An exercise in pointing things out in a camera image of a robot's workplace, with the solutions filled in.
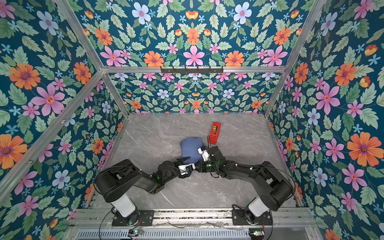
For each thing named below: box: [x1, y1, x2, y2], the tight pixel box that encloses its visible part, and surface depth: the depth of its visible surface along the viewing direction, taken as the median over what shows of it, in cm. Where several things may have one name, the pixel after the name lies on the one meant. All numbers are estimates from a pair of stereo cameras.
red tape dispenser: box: [208, 122, 221, 144], surface depth 104 cm
